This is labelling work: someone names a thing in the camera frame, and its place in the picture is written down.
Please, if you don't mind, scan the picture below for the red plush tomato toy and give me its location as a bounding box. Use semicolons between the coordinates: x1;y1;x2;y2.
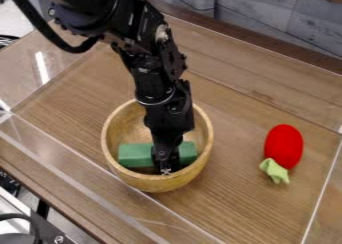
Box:
259;124;304;184

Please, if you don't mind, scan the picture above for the black metal bracket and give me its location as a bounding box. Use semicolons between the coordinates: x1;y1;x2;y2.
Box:
29;211;77;244

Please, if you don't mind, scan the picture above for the brown wooden bowl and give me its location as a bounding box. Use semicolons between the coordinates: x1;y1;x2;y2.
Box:
100;99;213;193

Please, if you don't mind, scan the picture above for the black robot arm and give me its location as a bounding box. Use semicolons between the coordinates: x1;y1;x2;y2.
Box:
11;0;194;175

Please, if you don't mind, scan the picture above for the black cable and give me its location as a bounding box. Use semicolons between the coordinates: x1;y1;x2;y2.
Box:
0;213;36;244

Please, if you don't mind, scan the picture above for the green rectangular block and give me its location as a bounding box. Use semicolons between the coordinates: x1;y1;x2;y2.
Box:
117;141;197;168

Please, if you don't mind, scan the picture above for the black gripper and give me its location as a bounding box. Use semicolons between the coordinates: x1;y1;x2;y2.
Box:
134;79;194;175

